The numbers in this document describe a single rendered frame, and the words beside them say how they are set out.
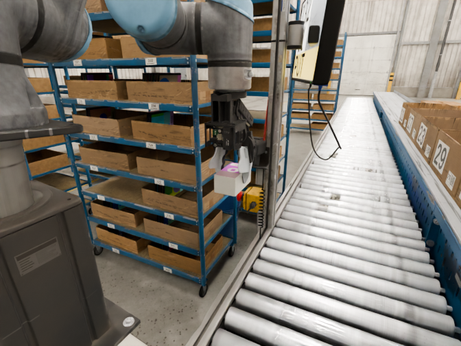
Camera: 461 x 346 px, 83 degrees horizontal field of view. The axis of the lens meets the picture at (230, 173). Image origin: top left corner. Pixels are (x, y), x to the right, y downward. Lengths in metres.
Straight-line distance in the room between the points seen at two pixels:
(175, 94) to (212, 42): 0.79
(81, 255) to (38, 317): 0.11
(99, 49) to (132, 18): 1.19
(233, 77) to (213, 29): 0.09
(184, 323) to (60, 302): 1.14
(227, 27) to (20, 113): 0.35
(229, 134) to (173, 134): 0.83
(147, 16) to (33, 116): 0.22
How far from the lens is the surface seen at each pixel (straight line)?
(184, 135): 1.30
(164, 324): 1.69
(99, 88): 1.66
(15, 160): 0.52
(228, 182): 0.60
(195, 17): 0.54
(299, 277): 0.81
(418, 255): 1.05
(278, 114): 0.85
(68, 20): 0.64
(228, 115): 0.54
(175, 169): 1.41
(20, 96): 0.48
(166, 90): 1.34
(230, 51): 0.53
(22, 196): 0.54
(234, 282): 0.79
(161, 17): 0.40
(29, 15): 0.56
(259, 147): 0.81
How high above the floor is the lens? 1.29
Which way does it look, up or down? 21 degrees down
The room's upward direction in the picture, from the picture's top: straight up
